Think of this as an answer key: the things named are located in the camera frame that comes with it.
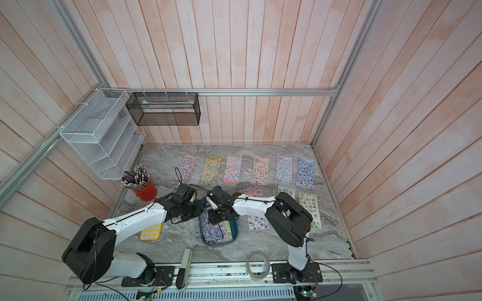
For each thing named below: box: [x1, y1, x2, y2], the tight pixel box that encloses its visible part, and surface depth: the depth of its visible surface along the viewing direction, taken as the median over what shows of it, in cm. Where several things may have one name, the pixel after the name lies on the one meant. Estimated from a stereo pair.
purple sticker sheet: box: [200, 210, 230, 244], surface depth 85 cm
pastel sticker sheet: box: [251, 157, 270, 185], surface depth 109 cm
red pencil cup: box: [119, 164, 159, 202], surface depth 87 cm
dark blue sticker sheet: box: [296, 157, 316, 191], surface depth 107 cm
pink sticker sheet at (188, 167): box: [176, 153, 200, 182], surface depth 112 cm
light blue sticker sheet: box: [276, 154, 294, 184], surface depth 110 cm
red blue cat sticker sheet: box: [223, 153, 243, 184], surface depth 110 cm
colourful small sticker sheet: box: [199, 154, 223, 187], surface depth 109 cm
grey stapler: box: [175, 248, 193, 292], surface depth 72 cm
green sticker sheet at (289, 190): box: [277, 184, 296, 200], surface depth 101 cm
